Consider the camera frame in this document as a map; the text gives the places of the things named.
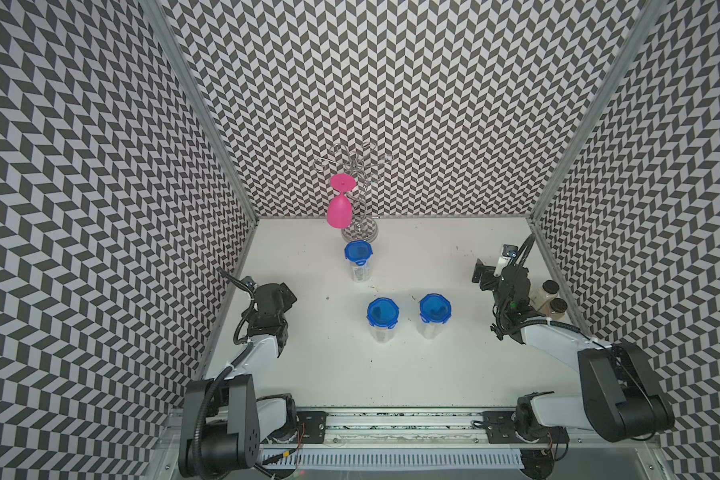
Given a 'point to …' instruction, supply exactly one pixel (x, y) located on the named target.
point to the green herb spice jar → (540, 295)
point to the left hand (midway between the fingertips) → (269, 295)
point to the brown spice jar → (556, 308)
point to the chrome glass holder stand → (364, 166)
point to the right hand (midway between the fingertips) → (494, 265)
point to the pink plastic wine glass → (339, 210)
